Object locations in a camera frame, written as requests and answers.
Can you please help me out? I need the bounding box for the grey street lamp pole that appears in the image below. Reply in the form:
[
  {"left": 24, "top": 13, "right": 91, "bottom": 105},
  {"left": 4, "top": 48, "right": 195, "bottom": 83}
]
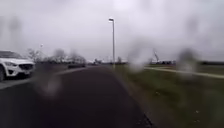
[{"left": 108, "top": 17, "right": 116, "bottom": 70}]

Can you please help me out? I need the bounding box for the dark car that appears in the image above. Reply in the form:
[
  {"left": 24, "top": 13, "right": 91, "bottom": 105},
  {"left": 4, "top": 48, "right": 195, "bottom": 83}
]
[{"left": 67, "top": 61, "right": 87, "bottom": 69}]

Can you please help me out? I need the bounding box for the dark asphalt path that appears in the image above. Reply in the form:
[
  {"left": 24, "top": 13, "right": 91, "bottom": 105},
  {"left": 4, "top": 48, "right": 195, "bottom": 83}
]
[{"left": 0, "top": 64, "right": 155, "bottom": 128}]

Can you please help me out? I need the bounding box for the row of bare trees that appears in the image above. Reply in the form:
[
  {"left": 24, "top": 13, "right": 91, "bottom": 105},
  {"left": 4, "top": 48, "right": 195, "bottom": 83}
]
[{"left": 26, "top": 48, "right": 88, "bottom": 65}]

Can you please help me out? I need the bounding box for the grey parking area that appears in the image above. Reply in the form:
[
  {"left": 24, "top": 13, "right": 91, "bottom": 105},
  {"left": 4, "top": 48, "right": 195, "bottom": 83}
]
[{"left": 0, "top": 63, "right": 98, "bottom": 90}]

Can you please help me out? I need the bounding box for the green grass verge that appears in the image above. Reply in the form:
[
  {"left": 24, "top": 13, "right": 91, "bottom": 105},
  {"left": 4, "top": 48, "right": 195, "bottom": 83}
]
[{"left": 105, "top": 63, "right": 224, "bottom": 128}]

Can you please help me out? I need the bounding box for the pale side path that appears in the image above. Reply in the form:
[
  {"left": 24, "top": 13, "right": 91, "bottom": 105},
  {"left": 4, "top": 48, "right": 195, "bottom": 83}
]
[{"left": 143, "top": 66, "right": 224, "bottom": 80}]

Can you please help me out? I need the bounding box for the white car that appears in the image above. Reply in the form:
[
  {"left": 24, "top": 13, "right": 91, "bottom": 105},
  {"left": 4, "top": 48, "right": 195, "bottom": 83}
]
[{"left": 0, "top": 50, "right": 36, "bottom": 82}]

